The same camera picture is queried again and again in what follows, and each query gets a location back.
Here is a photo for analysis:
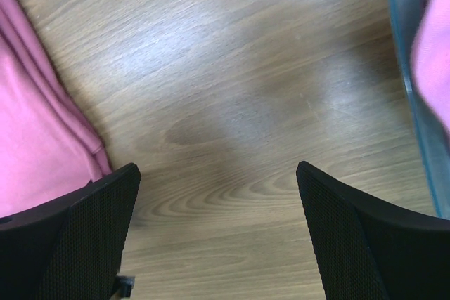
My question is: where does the blue plastic basket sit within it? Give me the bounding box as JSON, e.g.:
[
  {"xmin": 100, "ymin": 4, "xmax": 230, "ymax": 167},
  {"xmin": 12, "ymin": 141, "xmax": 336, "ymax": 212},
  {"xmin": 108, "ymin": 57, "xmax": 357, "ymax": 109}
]
[{"xmin": 388, "ymin": 0, "xmax": 449, "ymax": 219}]

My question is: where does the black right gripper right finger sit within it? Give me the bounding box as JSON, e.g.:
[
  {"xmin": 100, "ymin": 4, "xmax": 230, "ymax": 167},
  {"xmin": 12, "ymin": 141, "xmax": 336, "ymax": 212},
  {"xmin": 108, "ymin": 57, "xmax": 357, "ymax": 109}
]
[{"xmin": 296, "ymin": 162, "xmax": 449, "ymax": 299}]

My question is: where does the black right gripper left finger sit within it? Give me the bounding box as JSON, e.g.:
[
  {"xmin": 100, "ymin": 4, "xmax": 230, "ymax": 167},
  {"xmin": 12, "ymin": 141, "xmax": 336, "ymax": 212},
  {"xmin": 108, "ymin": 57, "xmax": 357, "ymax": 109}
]
[{"xmin": 1, "ymin": 163, "xmax": 141, "ymax": 299}]

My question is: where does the light pink t-shirt in basket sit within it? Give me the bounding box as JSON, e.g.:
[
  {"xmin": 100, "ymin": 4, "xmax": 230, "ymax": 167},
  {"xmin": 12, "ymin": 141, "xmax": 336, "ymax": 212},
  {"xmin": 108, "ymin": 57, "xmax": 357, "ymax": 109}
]
[{"xmin": 411, "ymin": 0, "xmax": 449, "ymax": 132}]

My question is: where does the salmon pink t-shirt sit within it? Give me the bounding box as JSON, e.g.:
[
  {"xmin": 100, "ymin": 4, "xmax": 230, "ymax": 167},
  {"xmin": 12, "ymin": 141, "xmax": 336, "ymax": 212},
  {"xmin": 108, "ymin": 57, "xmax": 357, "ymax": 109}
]
[{"xmin": 1, "ymin": 0, "xmax": 112, "ymax": 216}]

